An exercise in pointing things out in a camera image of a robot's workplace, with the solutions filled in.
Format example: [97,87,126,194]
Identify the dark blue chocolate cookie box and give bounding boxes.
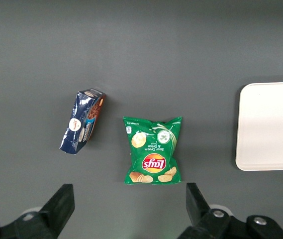
[59,88,107,156]

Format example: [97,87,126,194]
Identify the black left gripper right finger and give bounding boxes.
[178,182,232,239]

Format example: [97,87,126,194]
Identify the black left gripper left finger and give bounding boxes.
[13,184,76,239]

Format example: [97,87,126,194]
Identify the beige plastic tray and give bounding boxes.
[235,81,283,172]

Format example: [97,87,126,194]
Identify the green Lay's chips bag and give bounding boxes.
[122,116,183,186]

